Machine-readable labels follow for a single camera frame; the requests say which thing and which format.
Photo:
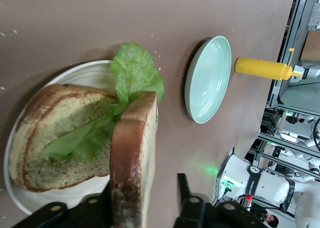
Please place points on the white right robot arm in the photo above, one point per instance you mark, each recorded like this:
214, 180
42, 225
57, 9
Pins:
270, 188

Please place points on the dark crust bread slice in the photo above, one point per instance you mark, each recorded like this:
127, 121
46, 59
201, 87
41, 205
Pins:
135, 150

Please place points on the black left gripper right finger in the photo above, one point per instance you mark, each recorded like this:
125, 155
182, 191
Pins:
195, 208

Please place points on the grey metal rack frame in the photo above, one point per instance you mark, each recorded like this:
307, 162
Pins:
287, 38

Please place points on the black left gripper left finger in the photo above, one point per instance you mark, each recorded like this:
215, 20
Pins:
62, 213

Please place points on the brown cardboard box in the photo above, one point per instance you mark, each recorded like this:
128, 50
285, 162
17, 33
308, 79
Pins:
311, 46

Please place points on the beige plate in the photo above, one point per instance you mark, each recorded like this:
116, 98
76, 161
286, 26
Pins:
82, 73

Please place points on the yellow mustard squeeze bottle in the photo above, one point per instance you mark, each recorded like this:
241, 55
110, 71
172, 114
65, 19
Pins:
260, 68

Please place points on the green lettuce leaf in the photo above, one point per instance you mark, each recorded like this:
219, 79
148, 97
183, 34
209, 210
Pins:
135, 70

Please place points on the light brown bread slice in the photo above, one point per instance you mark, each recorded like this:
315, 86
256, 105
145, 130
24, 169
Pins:
62, 113

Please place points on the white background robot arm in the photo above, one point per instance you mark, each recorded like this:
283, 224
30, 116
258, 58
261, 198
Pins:
312, 143

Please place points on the seated person with glasses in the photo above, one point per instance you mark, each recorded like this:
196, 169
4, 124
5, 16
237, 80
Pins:
270, 219

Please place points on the mint green plate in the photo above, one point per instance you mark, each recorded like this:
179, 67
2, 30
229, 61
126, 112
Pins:
210, 80

